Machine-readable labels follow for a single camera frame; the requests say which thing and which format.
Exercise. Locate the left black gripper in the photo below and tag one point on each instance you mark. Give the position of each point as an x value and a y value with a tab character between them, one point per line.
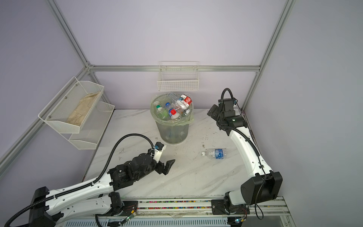
160	170

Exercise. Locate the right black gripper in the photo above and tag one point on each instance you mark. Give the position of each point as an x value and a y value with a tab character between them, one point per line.
214	110

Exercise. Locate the red label crushed bottle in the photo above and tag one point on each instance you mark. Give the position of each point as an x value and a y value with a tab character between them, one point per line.
184	101

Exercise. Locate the small blue label bottle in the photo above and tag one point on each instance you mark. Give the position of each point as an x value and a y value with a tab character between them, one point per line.
172	112

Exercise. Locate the green label clear bottle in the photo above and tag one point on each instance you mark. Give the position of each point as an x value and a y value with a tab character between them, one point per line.
161	112

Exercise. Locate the crushed clear bottle white cap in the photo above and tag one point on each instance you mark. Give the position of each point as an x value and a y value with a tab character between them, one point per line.
174	97

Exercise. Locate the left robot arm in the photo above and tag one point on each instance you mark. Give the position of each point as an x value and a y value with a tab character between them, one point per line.
51	204

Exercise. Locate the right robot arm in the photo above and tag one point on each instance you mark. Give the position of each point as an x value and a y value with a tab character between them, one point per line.
263	183

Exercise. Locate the grey mesh waste bin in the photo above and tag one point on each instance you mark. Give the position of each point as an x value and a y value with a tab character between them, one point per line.
173	134

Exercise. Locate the beige cloth in shelf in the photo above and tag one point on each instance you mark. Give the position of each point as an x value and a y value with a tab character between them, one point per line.
79	114

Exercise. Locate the white mesh two-tier shelf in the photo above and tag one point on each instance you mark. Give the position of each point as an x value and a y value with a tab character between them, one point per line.
89	134

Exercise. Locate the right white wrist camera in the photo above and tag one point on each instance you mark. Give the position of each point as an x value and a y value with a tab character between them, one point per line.
227	103

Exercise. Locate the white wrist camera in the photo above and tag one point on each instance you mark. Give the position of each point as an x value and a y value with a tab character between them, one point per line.
158	151
227	103

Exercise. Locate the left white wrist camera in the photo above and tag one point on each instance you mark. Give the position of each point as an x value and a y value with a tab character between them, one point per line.
158	151

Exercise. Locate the aluminium front rail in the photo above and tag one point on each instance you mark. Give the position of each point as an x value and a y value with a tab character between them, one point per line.
171	208

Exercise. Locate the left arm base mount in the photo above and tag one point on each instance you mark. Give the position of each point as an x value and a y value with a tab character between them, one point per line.
123	208

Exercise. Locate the white wire wall basket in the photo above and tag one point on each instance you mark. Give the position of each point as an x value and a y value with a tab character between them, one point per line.
178	76

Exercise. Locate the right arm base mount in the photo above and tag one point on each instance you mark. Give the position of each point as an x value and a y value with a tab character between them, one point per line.
222	207

